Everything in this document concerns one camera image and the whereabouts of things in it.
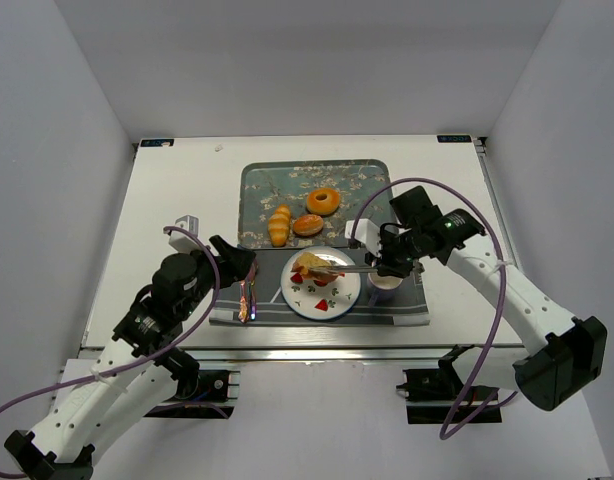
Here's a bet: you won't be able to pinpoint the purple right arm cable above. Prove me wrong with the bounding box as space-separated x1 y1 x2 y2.
350 177 519 440

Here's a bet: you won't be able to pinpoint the left blue table label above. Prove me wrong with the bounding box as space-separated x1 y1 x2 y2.
139 138 174 148

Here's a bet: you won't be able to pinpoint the metal serving tongs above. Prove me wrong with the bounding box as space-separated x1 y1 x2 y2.
307 265 378 276

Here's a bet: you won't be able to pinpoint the iridescent table knife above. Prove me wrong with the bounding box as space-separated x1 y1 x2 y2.
246 262 258 322
238 273 251 324

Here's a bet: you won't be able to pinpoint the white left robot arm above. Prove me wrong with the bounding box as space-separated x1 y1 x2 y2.
4 234 256 479

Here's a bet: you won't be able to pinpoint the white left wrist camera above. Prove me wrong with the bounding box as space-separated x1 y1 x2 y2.
168 215 199 254

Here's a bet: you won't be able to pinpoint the striped orange croissant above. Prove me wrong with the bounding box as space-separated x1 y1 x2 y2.
267 204 291 247

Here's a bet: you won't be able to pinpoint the floral grey serving tray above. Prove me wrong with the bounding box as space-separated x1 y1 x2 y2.
238 159 391 249

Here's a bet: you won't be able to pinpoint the watermelon pattern white plate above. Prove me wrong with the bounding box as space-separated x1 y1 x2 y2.
279 246 361 321

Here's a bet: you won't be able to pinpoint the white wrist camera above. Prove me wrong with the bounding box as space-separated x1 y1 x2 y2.
168 215 199 254
344 218 381 257

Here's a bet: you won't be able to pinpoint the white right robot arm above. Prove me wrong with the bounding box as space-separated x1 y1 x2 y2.
379 186 607 411

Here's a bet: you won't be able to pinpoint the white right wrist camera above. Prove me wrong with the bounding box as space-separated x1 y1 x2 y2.
344 218 381 257

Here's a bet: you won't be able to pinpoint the right blue table label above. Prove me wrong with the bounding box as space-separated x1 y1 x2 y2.
436 134 472 144

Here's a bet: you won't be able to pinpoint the brown bread slice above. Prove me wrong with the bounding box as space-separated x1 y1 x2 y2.
291 252 338 285

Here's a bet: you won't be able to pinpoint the grey striped placemat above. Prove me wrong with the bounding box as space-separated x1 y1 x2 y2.
208 246 431 327

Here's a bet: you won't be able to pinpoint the blue table label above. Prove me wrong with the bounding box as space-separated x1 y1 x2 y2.
436 134 472 144
139 138 174 148

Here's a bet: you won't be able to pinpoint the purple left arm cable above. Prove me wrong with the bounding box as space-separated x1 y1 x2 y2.
0 224 223 476

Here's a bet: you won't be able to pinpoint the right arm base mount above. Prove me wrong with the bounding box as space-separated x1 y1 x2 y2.
395 345 502 426

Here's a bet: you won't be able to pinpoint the orange ring donut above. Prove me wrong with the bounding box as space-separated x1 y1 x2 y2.
306 188 340 216

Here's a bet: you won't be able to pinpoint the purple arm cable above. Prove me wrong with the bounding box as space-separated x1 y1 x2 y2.
350 177 519 440
0 224 223 476

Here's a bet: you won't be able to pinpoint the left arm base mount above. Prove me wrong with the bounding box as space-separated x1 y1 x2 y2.
145 349 241 419

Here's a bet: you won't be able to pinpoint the purple ceramic mug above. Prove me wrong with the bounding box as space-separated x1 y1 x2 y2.
367 273 403 307

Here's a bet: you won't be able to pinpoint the round sesame bun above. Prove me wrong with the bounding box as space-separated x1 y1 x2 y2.
292 214 324 237

